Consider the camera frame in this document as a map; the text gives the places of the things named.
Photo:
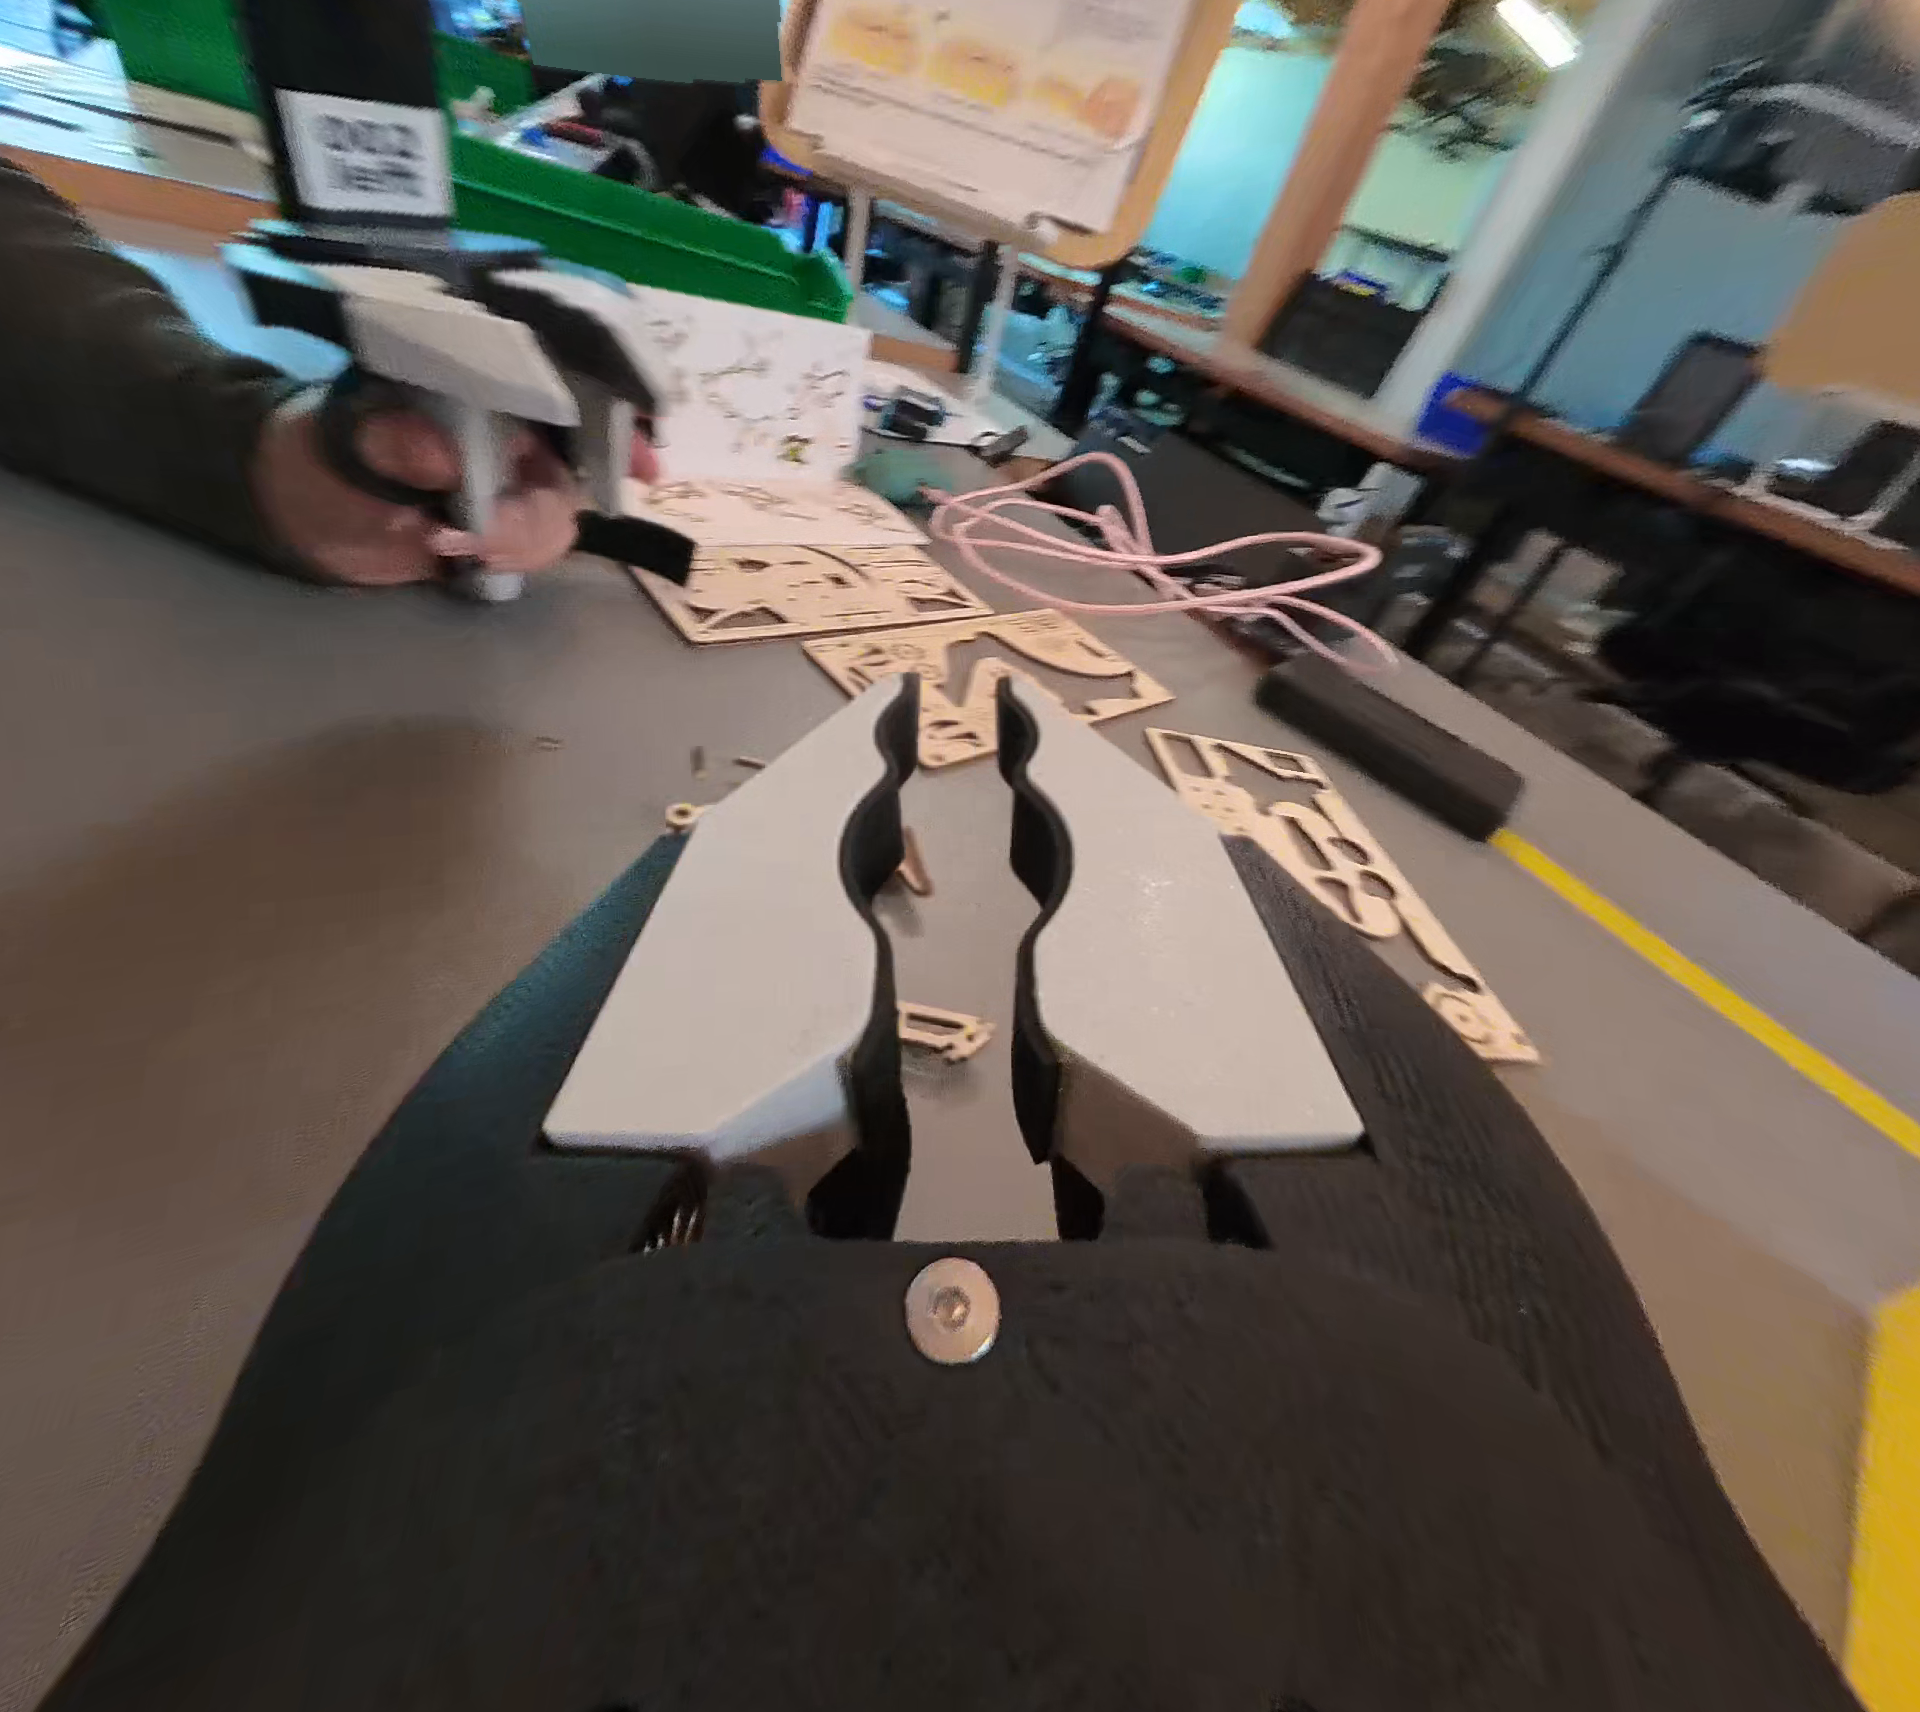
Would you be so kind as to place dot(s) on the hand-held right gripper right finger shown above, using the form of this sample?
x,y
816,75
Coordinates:
x,y
1185,992

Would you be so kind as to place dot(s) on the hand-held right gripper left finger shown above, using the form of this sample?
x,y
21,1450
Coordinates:
x,y
721,977

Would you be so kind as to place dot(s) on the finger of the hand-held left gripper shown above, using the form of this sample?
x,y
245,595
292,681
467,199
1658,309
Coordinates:
x,y
609,437
451,354

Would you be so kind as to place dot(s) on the small wooden model part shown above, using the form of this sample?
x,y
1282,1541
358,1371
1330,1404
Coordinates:
x,y
942,1034

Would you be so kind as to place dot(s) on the person's left forearm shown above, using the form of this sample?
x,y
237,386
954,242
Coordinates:
x,y
120,392

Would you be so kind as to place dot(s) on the white printed parts sheet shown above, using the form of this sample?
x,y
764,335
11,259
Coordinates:
x,y
764,392

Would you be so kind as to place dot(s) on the person's left hand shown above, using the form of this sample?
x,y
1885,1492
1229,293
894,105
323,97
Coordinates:
x,y
391,527

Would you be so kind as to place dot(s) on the wooden sheet with gear cutouts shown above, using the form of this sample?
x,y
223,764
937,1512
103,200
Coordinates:
x,y
1320,865

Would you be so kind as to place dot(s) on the pale thin wooden sheet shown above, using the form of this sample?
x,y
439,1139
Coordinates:
x,y
781,515

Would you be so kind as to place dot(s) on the green bin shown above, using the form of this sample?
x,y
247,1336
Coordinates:
x,y
631,226

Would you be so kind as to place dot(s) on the small wooden peg piece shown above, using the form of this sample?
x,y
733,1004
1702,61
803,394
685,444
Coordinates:
x,y
914,865

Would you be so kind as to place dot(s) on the wooden sheet with large cutouts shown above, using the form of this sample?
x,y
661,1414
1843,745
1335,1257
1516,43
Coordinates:
x,y
840,595

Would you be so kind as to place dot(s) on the teal cloth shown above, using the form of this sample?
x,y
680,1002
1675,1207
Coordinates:
x,y
901,470

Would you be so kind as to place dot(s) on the long black case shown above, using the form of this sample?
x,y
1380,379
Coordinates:
x,y
1389,745

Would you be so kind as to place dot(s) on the wooden sheet with curved cutouts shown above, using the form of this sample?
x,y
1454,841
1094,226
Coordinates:
x,y
960,706

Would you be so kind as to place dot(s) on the white clipboard stand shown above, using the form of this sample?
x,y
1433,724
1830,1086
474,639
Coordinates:
x,y
991,302

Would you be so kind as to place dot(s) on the blue bin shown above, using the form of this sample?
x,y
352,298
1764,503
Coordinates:
x,y
1452,411

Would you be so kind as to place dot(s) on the wooden clipboard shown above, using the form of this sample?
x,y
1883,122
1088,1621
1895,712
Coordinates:
x,y
1185,93

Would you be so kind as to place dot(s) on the wooden top desk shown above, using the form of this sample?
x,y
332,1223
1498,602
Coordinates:
x,y
1651,466

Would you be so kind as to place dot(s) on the black laptop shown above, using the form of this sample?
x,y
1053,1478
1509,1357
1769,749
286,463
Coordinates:
x,y
1689,400

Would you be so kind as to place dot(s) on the wooden post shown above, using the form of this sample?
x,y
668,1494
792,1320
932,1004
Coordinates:
x,y
1380,47

